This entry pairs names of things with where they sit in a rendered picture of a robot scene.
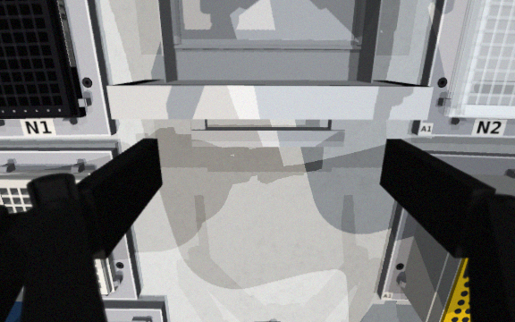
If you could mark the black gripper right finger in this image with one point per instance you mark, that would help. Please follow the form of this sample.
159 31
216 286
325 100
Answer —
469 218

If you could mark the yellow rack with grid of holes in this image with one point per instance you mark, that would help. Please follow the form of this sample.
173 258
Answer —
435 287

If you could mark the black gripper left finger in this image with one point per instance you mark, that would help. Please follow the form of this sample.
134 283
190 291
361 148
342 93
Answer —
69 225

